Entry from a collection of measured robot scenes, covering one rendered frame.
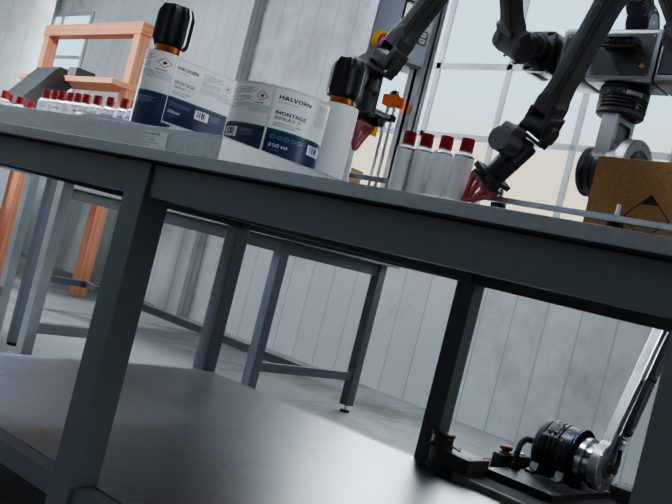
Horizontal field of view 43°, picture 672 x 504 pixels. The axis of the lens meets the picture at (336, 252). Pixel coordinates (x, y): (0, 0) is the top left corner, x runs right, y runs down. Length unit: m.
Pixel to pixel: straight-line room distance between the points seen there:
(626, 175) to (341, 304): 3.68
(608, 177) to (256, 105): 0.88
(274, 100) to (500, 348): 3.33
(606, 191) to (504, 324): 2.78
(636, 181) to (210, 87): 1.00
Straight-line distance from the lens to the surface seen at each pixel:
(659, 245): 0.96
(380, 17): 2.39
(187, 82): 1.94
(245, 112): 1.72
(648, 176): 2.09
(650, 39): 2.47
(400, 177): 2.16
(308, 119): 1.71
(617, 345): 4.52
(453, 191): 2.07
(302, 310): 5.83
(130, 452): 1.89
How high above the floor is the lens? 0.72
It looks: level
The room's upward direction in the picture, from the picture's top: 14 degrees clockwise
